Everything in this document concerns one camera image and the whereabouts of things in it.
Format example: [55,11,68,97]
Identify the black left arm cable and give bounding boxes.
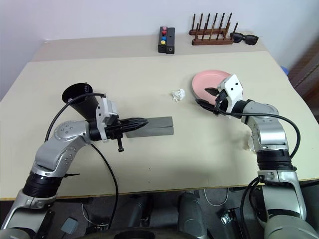
[44,92,119,231]

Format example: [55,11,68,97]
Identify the pink plate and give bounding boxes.
[191,70,232,107]

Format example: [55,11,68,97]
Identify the crumpled white paper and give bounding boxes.
[171,88,186,102]
[243,131,257,152]

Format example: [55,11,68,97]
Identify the black cup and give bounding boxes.
[61,83,101,122]

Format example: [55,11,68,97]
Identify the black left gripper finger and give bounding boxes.
[123,123,147,132]
[122,116,150,125]

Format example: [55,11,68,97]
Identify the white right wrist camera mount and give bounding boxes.
[217,74,244,114]

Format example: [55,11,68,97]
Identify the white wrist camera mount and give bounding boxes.
[217,74,244,114]
[95,97,118,144]

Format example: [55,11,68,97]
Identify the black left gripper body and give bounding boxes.
[106,119,126,153]

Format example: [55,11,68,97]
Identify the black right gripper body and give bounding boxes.
[213,90,229,116]

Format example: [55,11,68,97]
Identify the grey glasses case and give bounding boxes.
[127,116,174,138]

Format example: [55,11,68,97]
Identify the black sunglasses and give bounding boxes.
[229,32,259,46]

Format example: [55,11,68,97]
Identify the brown wooden plate rack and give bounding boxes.
[188,12,234,46]

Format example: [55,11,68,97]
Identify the large dark rounded shape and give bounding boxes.
[178,191,209,239]

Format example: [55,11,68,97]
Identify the brown wooden furniture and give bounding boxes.
[290,44,319,100]

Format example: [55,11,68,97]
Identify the plain black box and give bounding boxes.
[165,27,176,55]

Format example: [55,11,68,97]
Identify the metal clamp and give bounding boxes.
[220,209,237,225]

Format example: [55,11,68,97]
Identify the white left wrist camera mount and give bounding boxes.
[95,97,118,144]

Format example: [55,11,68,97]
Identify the thin white cable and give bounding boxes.
[204,189,230,207]

